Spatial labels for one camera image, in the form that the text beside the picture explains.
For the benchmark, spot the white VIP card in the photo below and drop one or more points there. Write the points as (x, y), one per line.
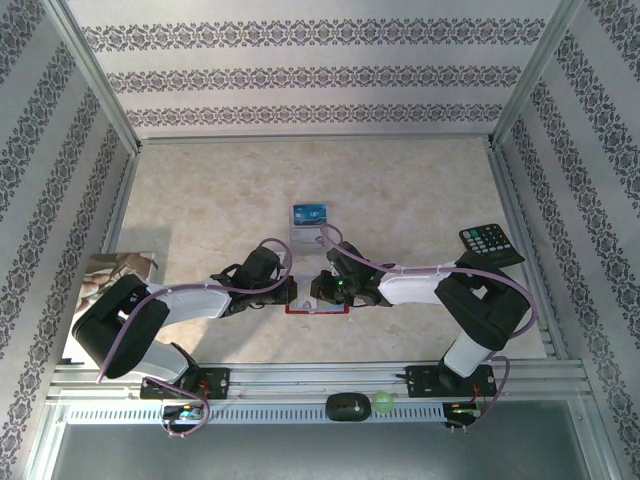
(305, 240)

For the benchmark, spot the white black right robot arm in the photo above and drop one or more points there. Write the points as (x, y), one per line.
(415, 290)

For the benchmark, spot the aluminium front rail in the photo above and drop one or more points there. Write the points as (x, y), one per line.
(310, 375)

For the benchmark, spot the aluminium side rail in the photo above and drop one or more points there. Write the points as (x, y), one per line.
(120, 200)
(511, 200)

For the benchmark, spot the black calculator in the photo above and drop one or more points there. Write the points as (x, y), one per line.
(487, 240)

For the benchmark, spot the blue credit card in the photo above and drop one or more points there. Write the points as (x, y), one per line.
(310, 214)

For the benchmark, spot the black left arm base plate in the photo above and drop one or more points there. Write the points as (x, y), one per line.
(220, 382)

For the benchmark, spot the red card holder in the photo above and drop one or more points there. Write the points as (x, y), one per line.
(302, 292)

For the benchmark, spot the small green circuit board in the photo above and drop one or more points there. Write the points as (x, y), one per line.
(465, 409)
(182, 413)

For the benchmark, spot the green ball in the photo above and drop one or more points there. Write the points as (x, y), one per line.
(375, 402)

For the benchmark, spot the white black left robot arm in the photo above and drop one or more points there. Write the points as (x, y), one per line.
(195, 302)

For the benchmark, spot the brown white book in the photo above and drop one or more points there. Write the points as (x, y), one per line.
(135, 265)

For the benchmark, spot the aluminium frame post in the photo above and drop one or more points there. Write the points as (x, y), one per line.
(536, 75)
(97, 80)

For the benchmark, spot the aluminium back rail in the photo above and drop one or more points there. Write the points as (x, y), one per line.
(315, 138)

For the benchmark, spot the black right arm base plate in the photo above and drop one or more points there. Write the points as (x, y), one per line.
(425, 382)

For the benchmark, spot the black computer mouse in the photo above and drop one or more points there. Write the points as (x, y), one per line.
(347, 407)

